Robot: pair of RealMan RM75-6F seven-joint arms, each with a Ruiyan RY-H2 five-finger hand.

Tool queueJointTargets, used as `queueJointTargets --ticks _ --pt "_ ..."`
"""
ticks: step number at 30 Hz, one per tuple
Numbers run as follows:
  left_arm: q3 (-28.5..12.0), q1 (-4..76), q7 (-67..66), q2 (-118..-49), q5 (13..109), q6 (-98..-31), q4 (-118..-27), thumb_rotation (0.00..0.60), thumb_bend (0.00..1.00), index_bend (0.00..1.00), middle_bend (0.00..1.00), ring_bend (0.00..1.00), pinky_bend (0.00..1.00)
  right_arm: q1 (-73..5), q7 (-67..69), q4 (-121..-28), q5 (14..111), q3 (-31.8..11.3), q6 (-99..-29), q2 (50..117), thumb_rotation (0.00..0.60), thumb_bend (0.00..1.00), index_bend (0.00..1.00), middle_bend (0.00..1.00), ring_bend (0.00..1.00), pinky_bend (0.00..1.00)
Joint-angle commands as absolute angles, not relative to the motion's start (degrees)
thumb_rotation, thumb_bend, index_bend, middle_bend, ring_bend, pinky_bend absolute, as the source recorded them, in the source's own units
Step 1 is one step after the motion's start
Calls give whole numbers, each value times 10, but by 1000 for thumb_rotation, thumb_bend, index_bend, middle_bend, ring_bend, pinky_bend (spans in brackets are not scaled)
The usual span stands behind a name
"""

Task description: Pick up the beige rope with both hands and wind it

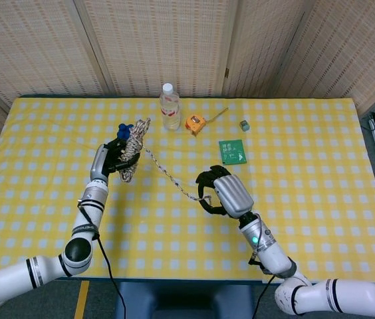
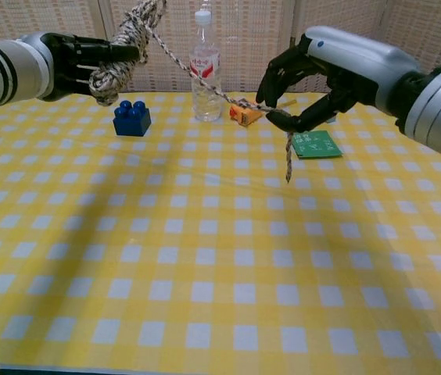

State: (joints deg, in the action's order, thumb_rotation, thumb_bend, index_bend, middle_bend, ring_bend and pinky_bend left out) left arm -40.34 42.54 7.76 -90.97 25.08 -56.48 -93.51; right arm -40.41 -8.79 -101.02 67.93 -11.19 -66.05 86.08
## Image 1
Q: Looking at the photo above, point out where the woven beige folding screen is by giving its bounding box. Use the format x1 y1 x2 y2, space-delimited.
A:
0 0 375 116

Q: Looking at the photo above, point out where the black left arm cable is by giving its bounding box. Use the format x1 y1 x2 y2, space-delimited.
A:
78 199 127 319

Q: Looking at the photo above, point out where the green square packet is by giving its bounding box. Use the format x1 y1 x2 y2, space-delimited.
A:
219 138 249 165

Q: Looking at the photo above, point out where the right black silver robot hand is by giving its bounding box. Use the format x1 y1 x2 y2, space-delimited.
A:
195 165 254 219

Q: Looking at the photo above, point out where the blue toy building block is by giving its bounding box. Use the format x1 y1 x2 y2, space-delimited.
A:
117 123 134 140

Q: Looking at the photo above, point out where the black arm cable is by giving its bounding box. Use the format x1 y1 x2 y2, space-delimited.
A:
78 199 127 319
248 214 295 319

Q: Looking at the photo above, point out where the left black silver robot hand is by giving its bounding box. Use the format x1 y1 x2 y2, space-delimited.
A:
89 138 141 183

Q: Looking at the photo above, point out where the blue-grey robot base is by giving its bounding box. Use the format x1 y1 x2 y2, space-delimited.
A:
116 281 278 319

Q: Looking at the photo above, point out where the speckled beige rope bundle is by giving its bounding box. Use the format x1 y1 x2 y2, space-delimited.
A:
119 117 212 203

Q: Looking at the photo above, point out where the yellow white checked tablecloth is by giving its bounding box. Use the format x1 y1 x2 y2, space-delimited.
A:
0 96 375 284

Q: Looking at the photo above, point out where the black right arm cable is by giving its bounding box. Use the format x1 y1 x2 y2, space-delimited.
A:
248 214 295 319

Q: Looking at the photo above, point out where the orange tape measure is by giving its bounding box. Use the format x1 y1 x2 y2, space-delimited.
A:
184 106 229 136

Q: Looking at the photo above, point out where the clear plastic water bottle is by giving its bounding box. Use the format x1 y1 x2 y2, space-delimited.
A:
159 82 182 131

